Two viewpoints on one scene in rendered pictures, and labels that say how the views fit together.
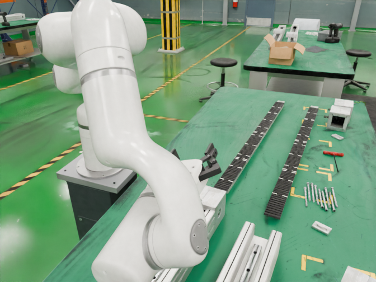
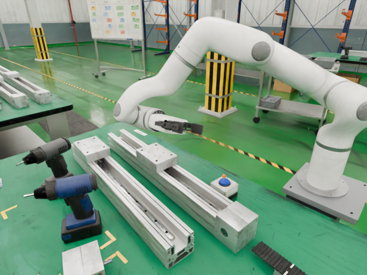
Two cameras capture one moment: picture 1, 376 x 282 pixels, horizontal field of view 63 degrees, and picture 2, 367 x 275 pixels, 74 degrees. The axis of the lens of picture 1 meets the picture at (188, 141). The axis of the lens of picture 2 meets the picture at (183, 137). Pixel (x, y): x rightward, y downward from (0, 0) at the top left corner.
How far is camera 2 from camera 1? 105 cm
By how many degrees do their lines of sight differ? 96
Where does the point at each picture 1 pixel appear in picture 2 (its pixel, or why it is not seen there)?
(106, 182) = (291, 183)
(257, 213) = not seen: outside the picture
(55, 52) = not seen: hidden behind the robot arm
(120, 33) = (187, 36)
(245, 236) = (177, 222)
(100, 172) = (305, 179)
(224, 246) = (196, 236)
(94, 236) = (233, 177)
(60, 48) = not seen: hidden behind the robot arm
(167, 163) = (136, 84)
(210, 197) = (231, 216)
